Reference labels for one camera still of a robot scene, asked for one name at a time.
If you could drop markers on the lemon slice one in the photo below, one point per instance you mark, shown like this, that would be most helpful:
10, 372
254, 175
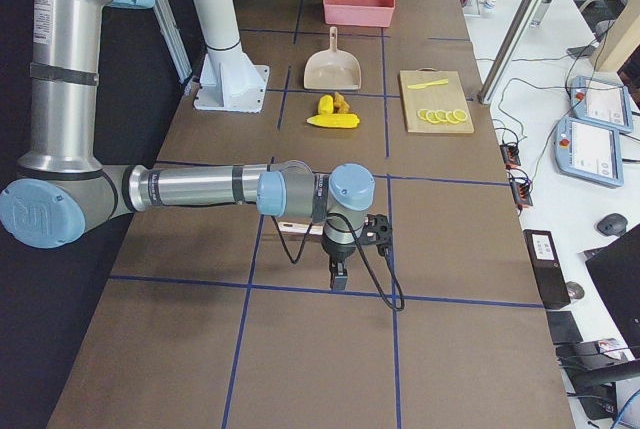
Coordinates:
424, 114

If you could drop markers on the black power box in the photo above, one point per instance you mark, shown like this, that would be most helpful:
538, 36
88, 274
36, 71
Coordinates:
546, 268

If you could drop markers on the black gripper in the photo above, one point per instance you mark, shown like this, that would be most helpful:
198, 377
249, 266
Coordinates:
336, 251

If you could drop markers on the near teach pendant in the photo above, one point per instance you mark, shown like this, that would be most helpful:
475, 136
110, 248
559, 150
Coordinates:
589, 151

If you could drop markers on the lemon slice three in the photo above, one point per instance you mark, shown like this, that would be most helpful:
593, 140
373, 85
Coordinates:
442, 117

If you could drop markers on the yellow plastic knife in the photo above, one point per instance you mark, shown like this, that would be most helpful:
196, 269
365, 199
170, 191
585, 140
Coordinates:
424, 85

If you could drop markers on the yellow corn cob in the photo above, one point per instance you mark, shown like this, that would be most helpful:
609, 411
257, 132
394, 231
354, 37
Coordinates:
336, 120

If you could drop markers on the orange connector block one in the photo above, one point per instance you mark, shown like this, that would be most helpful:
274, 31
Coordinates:
510, 155

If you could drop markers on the aluminium frame post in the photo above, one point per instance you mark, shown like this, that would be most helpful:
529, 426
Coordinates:
520, 22

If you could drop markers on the black monitor corner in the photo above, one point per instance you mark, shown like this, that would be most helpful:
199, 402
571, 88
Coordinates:
614, 271

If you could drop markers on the lemon slice four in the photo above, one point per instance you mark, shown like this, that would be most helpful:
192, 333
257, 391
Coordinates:
451, 118

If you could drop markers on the beige hand brush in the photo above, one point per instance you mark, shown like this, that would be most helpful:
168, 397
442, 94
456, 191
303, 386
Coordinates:
291, 228

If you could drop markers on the tan toy ginger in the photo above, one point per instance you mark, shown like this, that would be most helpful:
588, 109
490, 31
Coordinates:
341, 106

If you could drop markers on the beige plastic dustpan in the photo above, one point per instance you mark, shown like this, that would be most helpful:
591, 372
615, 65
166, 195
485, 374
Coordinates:
332, 69

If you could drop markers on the white paper cup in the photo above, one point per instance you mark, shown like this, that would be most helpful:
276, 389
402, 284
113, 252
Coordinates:
491, 1

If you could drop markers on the black computer mouse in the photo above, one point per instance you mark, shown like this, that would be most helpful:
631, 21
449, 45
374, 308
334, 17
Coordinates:
613, 224

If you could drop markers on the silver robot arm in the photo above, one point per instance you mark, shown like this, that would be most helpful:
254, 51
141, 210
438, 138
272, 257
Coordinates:
62, 191

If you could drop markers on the orange connector block two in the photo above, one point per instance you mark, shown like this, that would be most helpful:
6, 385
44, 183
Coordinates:
521, 191

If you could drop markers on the lemon slice five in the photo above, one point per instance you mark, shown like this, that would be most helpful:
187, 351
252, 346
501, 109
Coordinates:
459, 115

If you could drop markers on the teach pendant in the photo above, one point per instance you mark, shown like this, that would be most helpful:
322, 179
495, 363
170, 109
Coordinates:
589, 151
600, 101

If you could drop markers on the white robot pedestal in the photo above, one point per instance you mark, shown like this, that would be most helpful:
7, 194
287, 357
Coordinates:
229, 81

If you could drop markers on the pink plastic bin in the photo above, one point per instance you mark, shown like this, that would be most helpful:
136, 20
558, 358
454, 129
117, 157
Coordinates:
360, 13

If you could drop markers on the lemon slice two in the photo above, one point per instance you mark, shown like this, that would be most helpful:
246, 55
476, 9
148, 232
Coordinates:
434, 118

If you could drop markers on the yellow toy potato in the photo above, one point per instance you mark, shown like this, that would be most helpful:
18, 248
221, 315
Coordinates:
325, 105

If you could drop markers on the wooden cutting board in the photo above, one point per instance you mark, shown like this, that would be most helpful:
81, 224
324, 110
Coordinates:
445, 97

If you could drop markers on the far teach pendant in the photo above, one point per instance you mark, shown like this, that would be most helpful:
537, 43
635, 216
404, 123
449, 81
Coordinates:
600, 101

